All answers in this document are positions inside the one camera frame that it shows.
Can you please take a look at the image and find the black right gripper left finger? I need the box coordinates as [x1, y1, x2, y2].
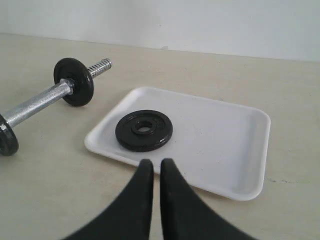
[66, 159, 154, 240]

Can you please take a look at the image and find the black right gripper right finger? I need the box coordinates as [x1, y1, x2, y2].
[160, 158, 254, 240]

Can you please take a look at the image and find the black weight plate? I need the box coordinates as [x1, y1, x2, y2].
[53, 57, 94, 107]
[0, 115, 19, 156]
[115, 109, 173, 152]

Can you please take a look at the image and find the chrome dumbbell bar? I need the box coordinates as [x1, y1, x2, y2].
[2, 58, 112, 128]

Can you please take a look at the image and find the white plastic tray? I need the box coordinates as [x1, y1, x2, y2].
[84, 86, 271, 201]

